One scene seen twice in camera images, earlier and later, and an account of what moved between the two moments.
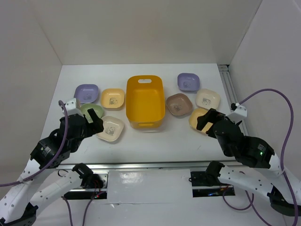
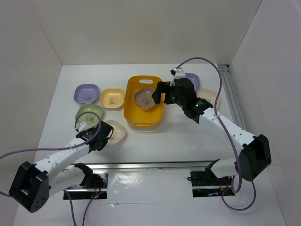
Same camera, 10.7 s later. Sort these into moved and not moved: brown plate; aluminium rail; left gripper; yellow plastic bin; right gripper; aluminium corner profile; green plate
Moved: left gripper; brown plate; right gripper
Not moved: green plate; aluminium rail; aluminium corner profile; yellow plastic bin
